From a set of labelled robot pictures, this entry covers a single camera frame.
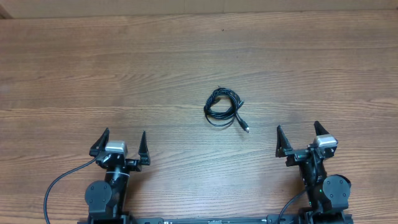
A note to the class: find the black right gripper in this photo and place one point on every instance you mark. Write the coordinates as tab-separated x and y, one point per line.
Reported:
296	155

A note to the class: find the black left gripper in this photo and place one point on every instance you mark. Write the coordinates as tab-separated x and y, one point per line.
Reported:
134	164

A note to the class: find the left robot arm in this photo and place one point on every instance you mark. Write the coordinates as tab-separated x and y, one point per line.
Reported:
105	198

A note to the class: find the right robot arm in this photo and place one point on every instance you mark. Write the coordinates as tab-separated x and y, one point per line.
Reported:
327	194

